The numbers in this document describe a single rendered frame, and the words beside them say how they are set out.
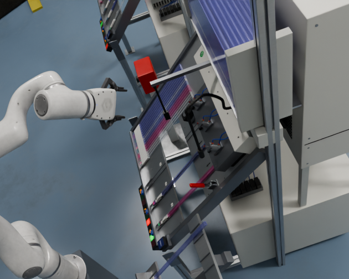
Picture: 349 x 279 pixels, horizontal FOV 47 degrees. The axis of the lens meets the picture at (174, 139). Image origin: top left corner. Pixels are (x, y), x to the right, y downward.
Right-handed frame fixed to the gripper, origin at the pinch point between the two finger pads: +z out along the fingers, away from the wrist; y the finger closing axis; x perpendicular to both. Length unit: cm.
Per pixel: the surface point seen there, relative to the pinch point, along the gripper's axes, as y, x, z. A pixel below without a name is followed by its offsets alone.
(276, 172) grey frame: -19, -44, 34
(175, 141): -40, 72, 136
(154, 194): -46, 16, 44
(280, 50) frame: 20, -56, -5
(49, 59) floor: 9, 235, 143
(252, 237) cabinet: -63, -23, 74
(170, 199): -43, 3, 39
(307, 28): 26, -60, -2
